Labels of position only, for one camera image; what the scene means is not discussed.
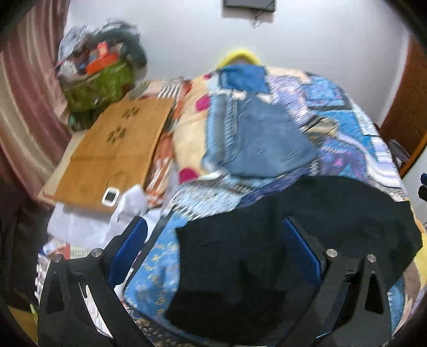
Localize small white device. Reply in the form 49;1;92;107
102;187;121;206

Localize wooden wardrobe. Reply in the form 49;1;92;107
378;37;427;177

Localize striped orange bedsheet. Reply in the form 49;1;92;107
145;79;188;209

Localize grey cloth bundle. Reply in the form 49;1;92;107
387;139;412;169

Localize cream floral bedsheet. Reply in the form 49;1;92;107
172;76;216;185

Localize small wall monitor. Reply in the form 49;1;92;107
223;0;277;14

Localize orange box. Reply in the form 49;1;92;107
85;53;119;76

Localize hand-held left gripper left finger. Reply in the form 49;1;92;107
37;216;157;347

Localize wooden lap desk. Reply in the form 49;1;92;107
37;97;177;214

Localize black pants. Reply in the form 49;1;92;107
165;175;422;347

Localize green fabric bag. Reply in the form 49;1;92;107
62;60;136;115

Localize blue jeans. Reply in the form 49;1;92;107
202;95;318;178

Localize blue patchwork blanket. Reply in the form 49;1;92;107
123;63;427;347

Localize white plastic bag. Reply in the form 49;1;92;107
48;185;149;251

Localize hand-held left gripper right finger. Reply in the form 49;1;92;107
282;216;392;347

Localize striped pink curtain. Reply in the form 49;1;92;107
0;0;72;201

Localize yellow foam arch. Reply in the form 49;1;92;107
216;48;261;69

